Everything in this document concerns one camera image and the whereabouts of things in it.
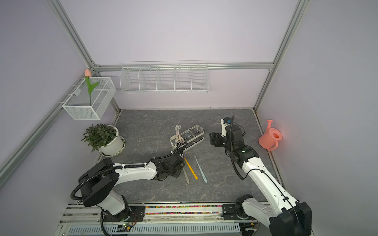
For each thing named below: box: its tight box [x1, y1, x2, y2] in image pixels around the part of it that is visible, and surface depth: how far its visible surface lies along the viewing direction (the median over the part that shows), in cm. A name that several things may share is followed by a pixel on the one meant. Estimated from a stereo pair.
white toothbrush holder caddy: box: [169, 124, 205, 151], surface depth 96 cm
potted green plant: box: [80, 122, 126, 157], surface depth 86 cm
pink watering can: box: [258, 119, 284, 152], surface depth 94 cm
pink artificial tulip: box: [84, 68, 100, 107], surface depth 87 cm
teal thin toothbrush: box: [193, 155, 208, 183], surface depth 87 cm
